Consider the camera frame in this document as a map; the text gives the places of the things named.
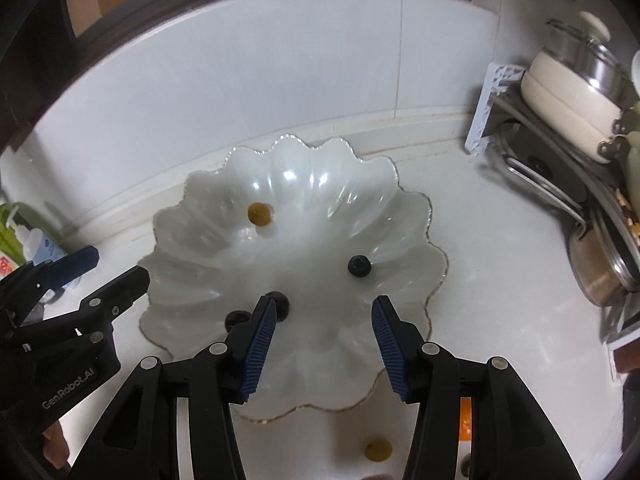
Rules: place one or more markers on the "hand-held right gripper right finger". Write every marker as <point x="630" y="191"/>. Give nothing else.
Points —
<point x="389" y="355"/>

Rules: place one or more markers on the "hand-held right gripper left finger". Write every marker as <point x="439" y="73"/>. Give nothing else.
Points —
<point x="260" y="350"/>

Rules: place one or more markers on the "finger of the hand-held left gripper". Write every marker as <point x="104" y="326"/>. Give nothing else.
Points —
<point x="125" y="287"/>
<point x="75" y="262"/>

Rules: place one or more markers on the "dark purple plum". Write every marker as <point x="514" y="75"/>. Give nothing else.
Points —
<point x="236" y="320"/>

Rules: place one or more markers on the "dark grape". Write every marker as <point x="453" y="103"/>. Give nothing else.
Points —
<point x="282" y="305"/>

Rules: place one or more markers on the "blueberry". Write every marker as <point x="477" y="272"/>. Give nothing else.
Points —
<point x="359" y="266"/>

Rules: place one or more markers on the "yellow-brown longan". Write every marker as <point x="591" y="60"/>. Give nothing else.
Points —
<point x="377" y="450"/>
<point x="260" y="214"/>

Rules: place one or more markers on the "tangerine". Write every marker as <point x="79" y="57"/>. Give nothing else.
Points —
<point x="465" y="417"/>

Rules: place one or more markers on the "white scalloped bowl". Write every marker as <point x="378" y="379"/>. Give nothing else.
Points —
<point x="310" y="220"/>

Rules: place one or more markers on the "person's left hand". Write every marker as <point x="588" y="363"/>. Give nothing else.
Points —
<point x="54" y="442"/>

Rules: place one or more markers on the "green dish soap bottle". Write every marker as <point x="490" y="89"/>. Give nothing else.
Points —
<point x="12" y="240"/>

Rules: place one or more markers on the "stainless steel pot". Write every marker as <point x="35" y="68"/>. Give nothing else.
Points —
<point x="600" y="270"/>

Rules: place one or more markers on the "white kitchen shelf rack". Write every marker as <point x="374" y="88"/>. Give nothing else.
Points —
<point x="487" y="110"/>

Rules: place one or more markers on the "cream kettle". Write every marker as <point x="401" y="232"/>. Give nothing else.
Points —
<point x="632" y="160"/>

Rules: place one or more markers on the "cream pot with glass lid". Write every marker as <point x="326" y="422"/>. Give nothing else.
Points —
<point x="565" y="95"/>

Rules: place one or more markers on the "brown window frame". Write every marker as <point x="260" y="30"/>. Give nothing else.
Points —
<point x="150" y="0"/>

